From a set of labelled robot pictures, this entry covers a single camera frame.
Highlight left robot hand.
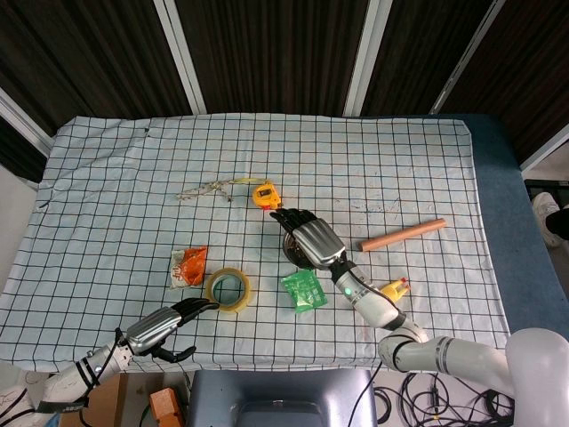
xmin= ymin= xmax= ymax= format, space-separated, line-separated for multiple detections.
xmin=114 ymin=297 xmax=220 ymax=364

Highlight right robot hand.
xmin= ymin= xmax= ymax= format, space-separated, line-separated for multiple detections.
xmin=268 ymin=207 xmax=348 ymax=271

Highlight wooden rod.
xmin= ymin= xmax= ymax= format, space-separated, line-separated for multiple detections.
xmin=357 ymin=217 xmax=446 ymax=253

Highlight steel bowl with seeds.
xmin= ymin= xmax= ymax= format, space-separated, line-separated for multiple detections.
xmin=283 ymin=230 xmax=315 ymax=270

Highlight green tea sachet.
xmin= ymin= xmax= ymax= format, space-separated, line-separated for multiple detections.
xmin=280 ymin=269 xmax=328 ymax=314

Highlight yellow tape measure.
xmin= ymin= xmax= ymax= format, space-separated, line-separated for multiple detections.
xmin=233 ymin=176 xmax=285 ymax=211

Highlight orange white snack packet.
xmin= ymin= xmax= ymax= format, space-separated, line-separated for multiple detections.
xmin=168 ymin=246 xmax=209 ymax=291

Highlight orange box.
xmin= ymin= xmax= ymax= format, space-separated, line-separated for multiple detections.
xmin=148 ymin=387 xmax=186 ymax=427

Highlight brown cardboard box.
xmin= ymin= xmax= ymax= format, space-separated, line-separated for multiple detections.
xmin=84 ymin=373 xmax=128 ymax=427

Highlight yellow rubber chicken toy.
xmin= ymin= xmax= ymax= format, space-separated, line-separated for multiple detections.
xmin=377 ymin=276 xmax=410 ymax=306

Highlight clear packing tape roll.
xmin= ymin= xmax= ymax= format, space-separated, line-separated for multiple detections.
xmin=204 ymin=266 xmax=253 ymax=315

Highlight grey robot torso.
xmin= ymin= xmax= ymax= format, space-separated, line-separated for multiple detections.
xmin=185 ymin=368 xmax=379 ymax=427

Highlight white checkered tablecloth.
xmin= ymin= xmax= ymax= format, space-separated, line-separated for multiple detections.
xmin=0 ymin=113 xmax=512 ymax=373

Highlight blue table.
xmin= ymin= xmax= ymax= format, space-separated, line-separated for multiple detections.
xmin=461 ymin=113 xmax=569 ymax=357

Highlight white shoe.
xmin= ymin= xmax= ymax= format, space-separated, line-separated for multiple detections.
xmin=532 ymin=191 xmax=562 ymax=249

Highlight person leg dark trousers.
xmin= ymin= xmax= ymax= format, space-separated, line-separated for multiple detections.
xmin=545 ymin=203 xmax=569 ymax=236

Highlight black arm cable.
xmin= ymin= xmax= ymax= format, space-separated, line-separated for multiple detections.
xmin=355 ymin=355 xmax=384 ymax=427

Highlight black floor cable tangle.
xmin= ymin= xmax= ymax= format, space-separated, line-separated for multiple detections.
xmin=373 ymin=371 xmax=517 ymax=427

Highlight white partition frame post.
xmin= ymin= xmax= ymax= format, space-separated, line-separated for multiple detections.
xmin=0 ymin=86 xmax=53 ymax=157
xmin=153 ymin=0 xmax=206 ymax=115
xmin=429 ymin=0 xmax=508 ymax=115
xmin=343 ymin=0 xmax=393 ymax=117
xmin=519 ymin=133 xmax=569 ymax=173

